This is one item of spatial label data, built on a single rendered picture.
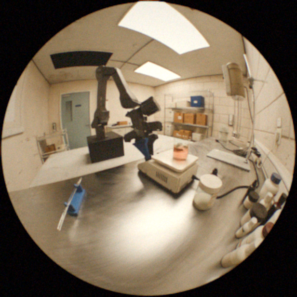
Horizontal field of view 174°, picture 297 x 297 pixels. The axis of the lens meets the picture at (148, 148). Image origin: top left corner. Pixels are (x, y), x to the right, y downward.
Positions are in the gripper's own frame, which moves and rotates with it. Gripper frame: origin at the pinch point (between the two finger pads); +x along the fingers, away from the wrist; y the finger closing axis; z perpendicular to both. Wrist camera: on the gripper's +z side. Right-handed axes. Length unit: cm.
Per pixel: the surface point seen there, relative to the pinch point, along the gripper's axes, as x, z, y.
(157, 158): 4.1, 5.0, -6.1
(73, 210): 10.8, -11.9, -28.5
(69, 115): -175, -227, 57
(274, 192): 24.0, 37.3, -14.3
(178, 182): 11.8, 10.0, -9.6
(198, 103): -83, 76, 205
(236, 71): -24, 62, 12
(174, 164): 7.1, 9.9, -7.8
